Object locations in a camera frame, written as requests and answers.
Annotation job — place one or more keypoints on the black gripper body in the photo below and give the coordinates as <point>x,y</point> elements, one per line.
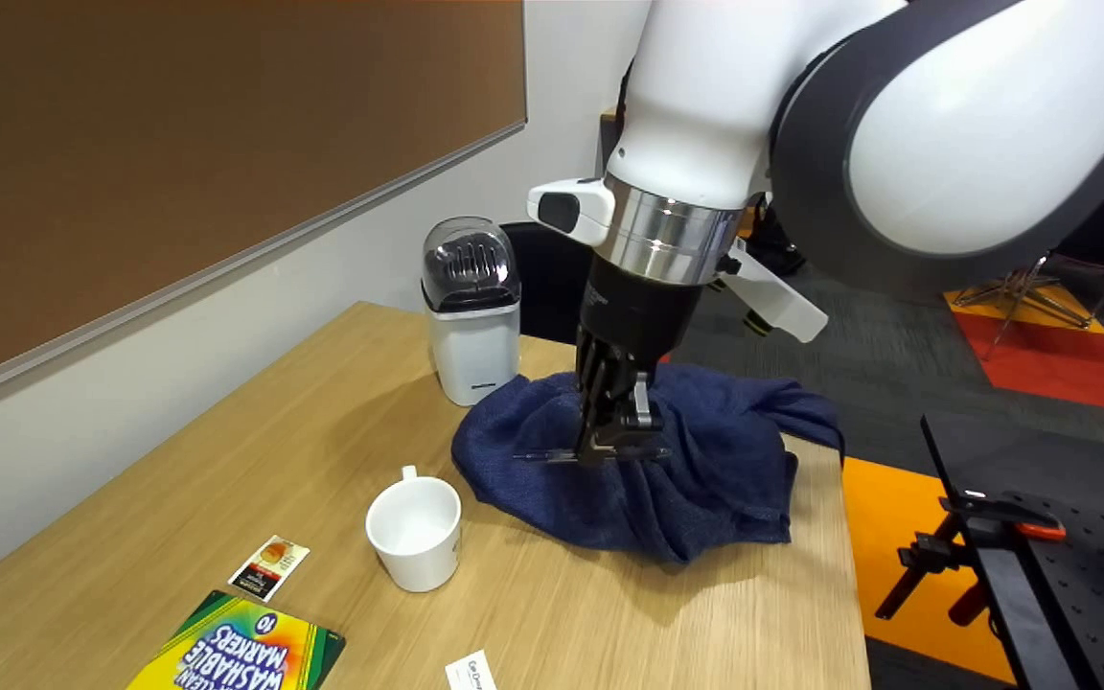
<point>626,323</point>

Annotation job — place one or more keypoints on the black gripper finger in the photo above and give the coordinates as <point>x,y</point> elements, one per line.
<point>592,424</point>
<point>638,420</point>

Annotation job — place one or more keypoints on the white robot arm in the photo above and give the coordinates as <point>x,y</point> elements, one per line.
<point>896,138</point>

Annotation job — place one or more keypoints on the white mug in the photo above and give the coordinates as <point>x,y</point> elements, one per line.
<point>414,530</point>

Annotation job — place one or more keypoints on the blue cloth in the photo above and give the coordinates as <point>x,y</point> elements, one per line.
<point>716,475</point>

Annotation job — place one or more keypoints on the small white card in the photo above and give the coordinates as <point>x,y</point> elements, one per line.
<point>468,671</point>

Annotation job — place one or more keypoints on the orange black clamp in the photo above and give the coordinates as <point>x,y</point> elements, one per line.
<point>961,542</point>

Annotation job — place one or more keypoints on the small photo card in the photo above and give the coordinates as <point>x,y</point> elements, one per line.
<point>269,565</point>

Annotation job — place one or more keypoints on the green crayola marker box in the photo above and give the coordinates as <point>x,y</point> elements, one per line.
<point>232,642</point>

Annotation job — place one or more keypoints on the cork bulletin board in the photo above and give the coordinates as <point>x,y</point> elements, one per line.
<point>156,138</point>

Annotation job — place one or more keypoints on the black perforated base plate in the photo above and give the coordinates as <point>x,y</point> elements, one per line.
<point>1039,579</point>

